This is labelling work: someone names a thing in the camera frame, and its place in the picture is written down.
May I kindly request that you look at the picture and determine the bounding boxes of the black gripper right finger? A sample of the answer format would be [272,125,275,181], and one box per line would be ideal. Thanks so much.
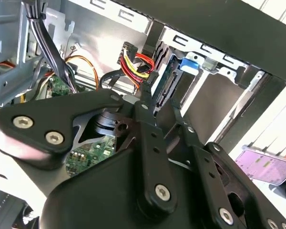
[170,97,286,229]

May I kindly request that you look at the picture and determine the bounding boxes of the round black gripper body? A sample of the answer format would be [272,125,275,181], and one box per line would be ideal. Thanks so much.
[39,145,215,229]

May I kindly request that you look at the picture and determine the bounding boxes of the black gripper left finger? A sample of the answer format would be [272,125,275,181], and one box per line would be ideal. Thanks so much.
[0,81,179,215]

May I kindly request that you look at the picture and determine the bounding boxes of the red yellow power wire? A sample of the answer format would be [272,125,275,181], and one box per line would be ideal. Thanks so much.
[118,41,159,90]

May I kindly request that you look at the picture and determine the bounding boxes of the hard disk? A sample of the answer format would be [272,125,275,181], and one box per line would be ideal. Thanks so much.
[154,54,201,113]

